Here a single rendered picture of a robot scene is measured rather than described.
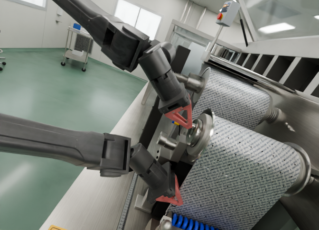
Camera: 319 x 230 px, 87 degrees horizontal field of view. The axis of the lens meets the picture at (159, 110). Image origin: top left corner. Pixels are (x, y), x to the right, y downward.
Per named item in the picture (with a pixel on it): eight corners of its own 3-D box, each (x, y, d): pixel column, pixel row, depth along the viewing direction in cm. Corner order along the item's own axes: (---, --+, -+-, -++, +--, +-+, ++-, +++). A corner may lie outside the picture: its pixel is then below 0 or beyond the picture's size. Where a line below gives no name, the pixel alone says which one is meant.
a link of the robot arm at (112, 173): (104, 175, 32) (109, 132, 36) (81, 179, 40) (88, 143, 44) (151, 178, 39) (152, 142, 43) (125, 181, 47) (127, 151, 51)
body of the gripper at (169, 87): (162, 115, 36) (144, 87, 34) (164, 98, 46) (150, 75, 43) (189, 103, 35) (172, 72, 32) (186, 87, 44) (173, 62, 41)
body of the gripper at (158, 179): (151, 206, 40) (130, 186, 38) (155, 175, 49) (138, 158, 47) (173, 195, 38) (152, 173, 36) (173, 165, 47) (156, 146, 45)
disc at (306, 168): (254, 168, 56) (283, 132, 50) (255, 168, 56) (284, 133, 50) (279, 208, 42) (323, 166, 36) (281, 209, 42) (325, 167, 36)
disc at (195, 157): (184, 140, 54) (206, 100, 48) (186, 141, 54) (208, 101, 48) (188, 174, 40) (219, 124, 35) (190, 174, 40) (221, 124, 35)
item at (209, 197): (165, 211, 47) (194, 162, 41) (240, 238, 49) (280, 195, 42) (165, 212, 47) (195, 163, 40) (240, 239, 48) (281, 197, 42)
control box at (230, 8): (212, 21, 85) (222, -1, 81) (222, 26, 87) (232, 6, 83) (219, 21, 79) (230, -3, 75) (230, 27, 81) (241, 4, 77)
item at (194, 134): (186, 129, 49) (198, 113, 44) (192, 132, 50) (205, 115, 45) (184, 150, 44) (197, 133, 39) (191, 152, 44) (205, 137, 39)
